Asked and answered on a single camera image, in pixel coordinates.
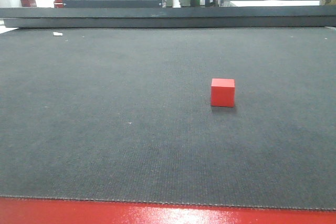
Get dark grey carpet mat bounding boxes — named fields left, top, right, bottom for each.
left=1, top=28, right=335, bottom=210

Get red cube block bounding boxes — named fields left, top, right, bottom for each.
left=211, top=78, right=235, bottom=108

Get stacked dark grey boards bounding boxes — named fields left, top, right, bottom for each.
left=1, top=6, right=335, bottom=28

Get small white paper scrap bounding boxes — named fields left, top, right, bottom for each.
left=53, top=32, right=63, bottom=37

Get white background table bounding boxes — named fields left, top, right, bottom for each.
left=217, top=0, right=320, bottom=7

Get red bin at left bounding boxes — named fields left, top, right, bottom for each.
left=20, top=0, right=37, bottom=7

